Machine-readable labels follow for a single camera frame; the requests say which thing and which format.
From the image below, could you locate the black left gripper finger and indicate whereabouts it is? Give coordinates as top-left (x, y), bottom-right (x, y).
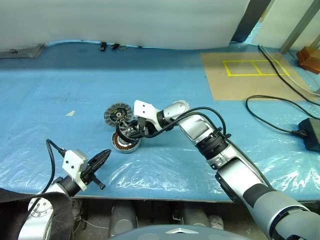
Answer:
top-left (90, 151), bottom-right (112, 174)
top-left (87, 148), bottom-right (112, 167)

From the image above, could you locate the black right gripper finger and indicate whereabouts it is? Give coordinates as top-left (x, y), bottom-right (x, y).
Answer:
top-left (121, 119), bottom-right (139, 128)
top-left (125, 130), bottom-right (146, 141)

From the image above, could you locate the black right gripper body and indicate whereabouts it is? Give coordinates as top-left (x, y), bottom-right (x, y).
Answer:
top-left (133, 116), bottom-right (152, 139)

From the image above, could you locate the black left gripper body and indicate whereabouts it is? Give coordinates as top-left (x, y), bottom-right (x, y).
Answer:
top-left (79, 161), bottom-right (106, 191)

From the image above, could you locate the black ring wheel part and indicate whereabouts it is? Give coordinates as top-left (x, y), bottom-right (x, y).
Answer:
top-left (115, 119), bottom-right (144, 147)

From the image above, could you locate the motor stator with copper windings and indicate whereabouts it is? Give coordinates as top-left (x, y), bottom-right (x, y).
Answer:
top-left (110, 131), bottom-right (142, 155)

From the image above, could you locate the grey rounded cylinder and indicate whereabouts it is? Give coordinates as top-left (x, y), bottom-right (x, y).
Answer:
top-left (109, 201), bottom-right (137, 236)
top-left (180, 203), bottom-right (211, 227)

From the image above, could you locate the blue plastic table cover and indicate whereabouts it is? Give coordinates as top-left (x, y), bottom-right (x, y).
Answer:
top-left (0, 38), bottom-right (320, 202)

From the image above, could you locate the black cloth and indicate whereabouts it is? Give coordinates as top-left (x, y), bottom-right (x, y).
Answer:
top-left (0, 187), bottom-right (75, 240)

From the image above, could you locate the brown cardboard sheet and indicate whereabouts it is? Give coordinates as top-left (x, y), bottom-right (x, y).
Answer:
top-left (200, 51), bottom-right (311, 102)

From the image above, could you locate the grey robot torso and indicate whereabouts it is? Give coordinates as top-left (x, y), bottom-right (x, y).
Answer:
top-left (108, 223), bottom-right (244, 240)

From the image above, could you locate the white foam sheet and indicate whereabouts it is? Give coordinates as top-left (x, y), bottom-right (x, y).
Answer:
top-left (0, 0), bottom-right (251, 50)

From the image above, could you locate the grey metal grate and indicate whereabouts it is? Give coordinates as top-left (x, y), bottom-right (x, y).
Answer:
top-left (0, 42), bottom-right (49, 60)

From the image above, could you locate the dark grey upright panel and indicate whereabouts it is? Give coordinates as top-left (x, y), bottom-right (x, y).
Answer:
top-left (231, 0), bottom-right (273, 42)

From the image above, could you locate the clear plastic tube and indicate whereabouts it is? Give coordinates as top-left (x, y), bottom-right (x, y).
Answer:
top-left (259, 46), bottom-right (320, 97)

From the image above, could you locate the black power adapter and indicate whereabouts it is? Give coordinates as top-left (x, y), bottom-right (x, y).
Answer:
top-left (298, 117), bottom-right (320, 153)

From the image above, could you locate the brown wooden box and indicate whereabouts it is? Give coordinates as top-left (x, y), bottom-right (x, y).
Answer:
top-left (296, 46), bottom-right (320, 75)

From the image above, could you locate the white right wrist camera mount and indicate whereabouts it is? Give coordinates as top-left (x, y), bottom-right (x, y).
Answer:
top-left (132, 99), bottom-right (161, 132)

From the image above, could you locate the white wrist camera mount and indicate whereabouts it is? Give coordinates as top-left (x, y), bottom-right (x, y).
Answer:
top-left (61, 149), bottom-right (90, 193)
top-left (132, 99), bottom-right (161, 132)

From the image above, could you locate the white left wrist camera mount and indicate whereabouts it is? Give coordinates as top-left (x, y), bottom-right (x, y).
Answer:
top-left (61, 149), bottom-right (90, 193)

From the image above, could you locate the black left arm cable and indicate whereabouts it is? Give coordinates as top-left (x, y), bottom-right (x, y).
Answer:
top-left (27, 138), bottom-right (67, 221)

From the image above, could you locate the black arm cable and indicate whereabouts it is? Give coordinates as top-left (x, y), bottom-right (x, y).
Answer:
top-left (143, 106), bottom-right (227, 140)
top-left (27, 138), bottom-right (67, 221)

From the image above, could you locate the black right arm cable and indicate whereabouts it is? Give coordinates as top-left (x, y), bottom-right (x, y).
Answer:
top-left (143, 106), bottom-right (227, 140)

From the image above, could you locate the long black cable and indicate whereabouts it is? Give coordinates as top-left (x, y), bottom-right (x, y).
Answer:
top-left (257, 44), bottom-right (320, 102)

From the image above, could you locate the black power adapter cable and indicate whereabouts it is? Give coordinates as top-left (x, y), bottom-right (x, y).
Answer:
top-left (245, 94), bottom-right (320, 137)

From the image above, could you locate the grey aluminium post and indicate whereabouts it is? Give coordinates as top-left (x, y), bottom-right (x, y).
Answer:
top-left (279, 0), bottom-right (320, 54)

